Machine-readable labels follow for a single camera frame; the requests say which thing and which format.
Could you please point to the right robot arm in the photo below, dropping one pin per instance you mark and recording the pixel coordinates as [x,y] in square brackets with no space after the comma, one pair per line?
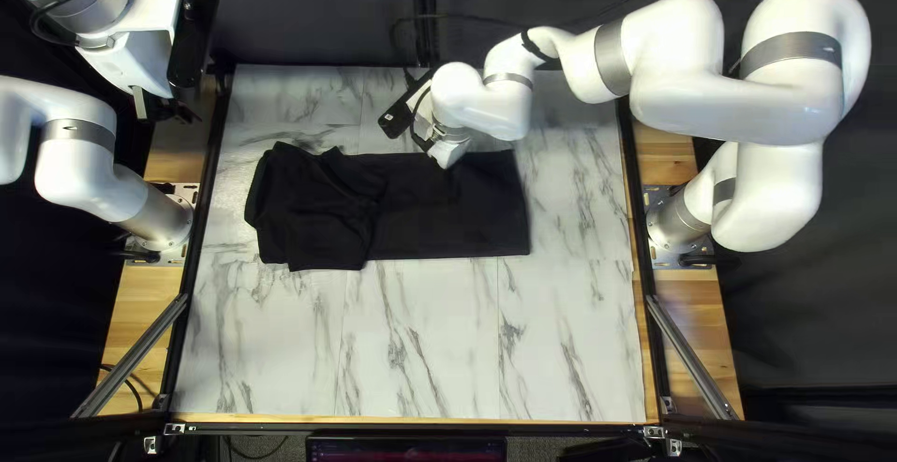
[673,62]

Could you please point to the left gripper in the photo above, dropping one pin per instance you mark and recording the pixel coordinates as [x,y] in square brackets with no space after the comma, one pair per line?
[140,41]

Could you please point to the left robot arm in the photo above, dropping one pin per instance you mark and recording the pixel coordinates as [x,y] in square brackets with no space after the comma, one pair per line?
[77,168]

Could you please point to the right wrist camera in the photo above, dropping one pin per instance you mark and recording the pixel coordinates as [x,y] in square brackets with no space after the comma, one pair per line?
[399,115]

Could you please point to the black t-shirt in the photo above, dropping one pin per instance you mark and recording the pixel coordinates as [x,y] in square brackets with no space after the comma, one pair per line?
[420,210]

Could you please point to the silver mounting plate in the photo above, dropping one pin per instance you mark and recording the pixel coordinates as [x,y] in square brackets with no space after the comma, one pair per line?
[183,192]
[655,199]

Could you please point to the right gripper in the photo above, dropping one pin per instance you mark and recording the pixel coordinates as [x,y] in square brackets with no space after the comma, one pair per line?
[448,152]

